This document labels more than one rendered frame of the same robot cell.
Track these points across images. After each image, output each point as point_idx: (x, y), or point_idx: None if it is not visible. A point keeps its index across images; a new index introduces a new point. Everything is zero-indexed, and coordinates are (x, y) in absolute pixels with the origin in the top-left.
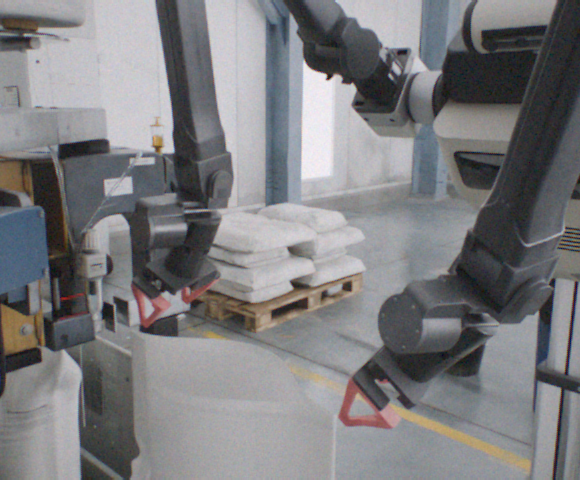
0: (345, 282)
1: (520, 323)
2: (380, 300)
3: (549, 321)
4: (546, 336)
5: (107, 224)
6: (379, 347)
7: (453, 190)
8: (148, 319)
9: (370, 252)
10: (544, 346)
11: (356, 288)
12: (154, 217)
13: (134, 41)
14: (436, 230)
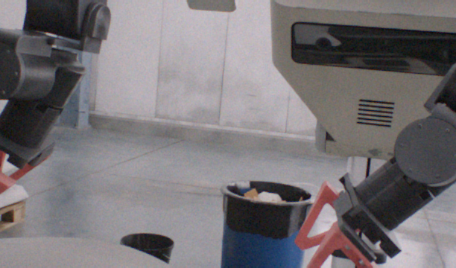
0: (5, 212)
1: (187, 239)
2: (46, 228)
3: (236, 227)
4: (233, 242)
5: None
6: (337, 199)
7: (95, 120)
8: None
9: (22, 181)
10: (232, 251)
11: (18, 218)
12: (22, 53)
13: None
14: (86, 158)
